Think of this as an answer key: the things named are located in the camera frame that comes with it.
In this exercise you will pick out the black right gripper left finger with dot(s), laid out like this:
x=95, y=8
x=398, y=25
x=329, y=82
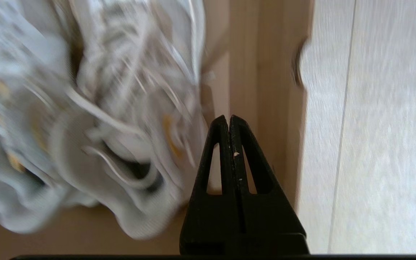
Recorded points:
x=215, y=216

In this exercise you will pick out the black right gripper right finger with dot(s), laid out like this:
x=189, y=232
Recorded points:
x=273, y=216

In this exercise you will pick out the brown cardboard shoe box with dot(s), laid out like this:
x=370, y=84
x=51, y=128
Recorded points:
x=265, y=108

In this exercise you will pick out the white mesh sneaker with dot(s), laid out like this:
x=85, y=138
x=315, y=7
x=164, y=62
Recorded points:
x=13, y=126
x=139, y=90

